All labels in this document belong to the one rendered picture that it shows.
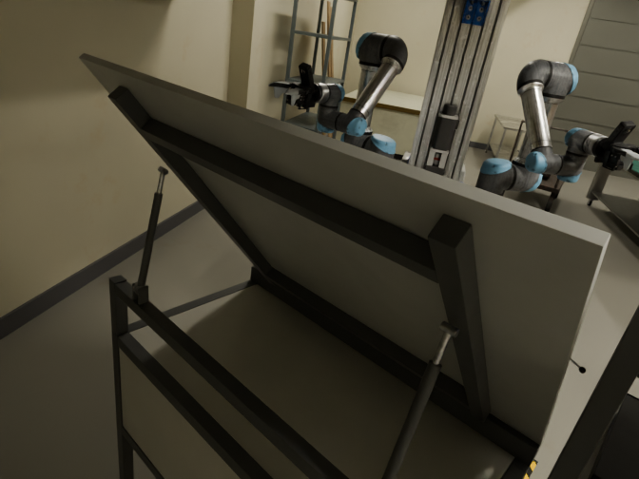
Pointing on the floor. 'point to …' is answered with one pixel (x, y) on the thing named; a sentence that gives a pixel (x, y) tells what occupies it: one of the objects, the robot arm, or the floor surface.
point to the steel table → (504, 136)
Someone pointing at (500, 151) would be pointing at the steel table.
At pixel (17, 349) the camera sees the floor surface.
